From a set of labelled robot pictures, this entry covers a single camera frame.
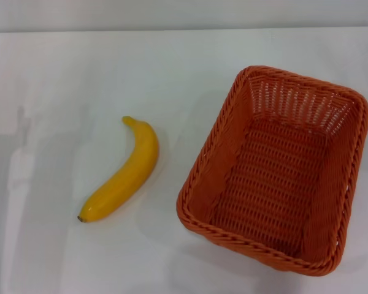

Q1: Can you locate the orange woven plastic basket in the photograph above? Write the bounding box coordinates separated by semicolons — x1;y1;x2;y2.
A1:
176;65;368;277

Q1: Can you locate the yellow banana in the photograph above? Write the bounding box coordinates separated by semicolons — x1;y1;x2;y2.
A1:
77;115;160;224

